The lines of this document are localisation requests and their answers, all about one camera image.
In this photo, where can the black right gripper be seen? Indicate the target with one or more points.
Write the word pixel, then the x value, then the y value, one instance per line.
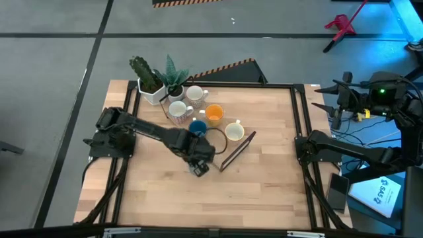
pixel 350 99

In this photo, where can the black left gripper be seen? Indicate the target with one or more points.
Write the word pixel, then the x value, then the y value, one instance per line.
pixel 200 150

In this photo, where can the green patterned white mug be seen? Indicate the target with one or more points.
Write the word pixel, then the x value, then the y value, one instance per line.
pixel 197 127

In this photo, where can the yellow ceramic mug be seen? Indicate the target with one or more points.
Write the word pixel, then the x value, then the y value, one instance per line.
pixel 214 114

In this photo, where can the cream glossy mug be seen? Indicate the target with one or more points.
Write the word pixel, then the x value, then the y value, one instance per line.
pixel 234 131

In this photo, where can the red white lattice mug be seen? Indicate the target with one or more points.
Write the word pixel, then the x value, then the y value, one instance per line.
pixel 178 110

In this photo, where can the grey beige patterned mug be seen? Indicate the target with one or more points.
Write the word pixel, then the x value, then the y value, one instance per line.
pixel 195 93

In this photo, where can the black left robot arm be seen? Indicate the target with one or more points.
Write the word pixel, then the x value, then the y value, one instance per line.
pixel 148 130

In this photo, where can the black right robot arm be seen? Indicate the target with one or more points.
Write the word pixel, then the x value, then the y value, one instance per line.
pixel 347 150

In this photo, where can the small round white pot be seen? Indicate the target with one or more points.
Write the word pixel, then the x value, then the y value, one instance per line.
pixel 176 96

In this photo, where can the white angular plant pot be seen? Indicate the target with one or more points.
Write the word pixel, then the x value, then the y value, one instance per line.
pixel 152 97

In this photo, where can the red floor stand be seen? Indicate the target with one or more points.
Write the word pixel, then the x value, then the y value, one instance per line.
pixel 342 24

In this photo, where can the spiky green snake plant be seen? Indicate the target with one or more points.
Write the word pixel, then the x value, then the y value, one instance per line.
pixel 172 76

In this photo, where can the hazard striped black ramp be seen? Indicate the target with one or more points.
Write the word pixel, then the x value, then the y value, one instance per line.
pixel 238 72

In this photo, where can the black tablet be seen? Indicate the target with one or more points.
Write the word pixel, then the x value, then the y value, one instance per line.
pixel 337 191

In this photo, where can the tall green cactus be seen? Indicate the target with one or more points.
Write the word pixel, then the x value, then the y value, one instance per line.
pixel 143 72

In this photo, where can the person's shoe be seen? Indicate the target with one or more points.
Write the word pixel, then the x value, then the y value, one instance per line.
pixel 415 46

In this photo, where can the white printed paper sign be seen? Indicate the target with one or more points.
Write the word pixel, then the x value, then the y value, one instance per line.
pixel 376 195

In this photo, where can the grey metal floor beam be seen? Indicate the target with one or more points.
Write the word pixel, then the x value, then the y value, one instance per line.
pixel 408 18

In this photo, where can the black equipment case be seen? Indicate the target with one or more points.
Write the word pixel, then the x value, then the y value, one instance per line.
pixel 413 201

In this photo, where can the hazard striped floor plate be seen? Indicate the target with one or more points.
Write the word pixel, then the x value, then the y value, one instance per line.
pixel 185 3

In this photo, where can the grey furniture leg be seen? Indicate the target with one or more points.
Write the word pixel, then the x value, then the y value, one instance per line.
pixel 11 147

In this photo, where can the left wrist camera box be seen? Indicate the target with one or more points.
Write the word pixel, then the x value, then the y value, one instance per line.
pixel 199 169

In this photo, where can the black aluminium table frame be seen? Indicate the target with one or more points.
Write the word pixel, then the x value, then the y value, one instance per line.
pixel 231 84

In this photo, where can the silver metal bracket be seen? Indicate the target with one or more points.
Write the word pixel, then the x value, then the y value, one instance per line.
pixel 120 231
pixel 305 234

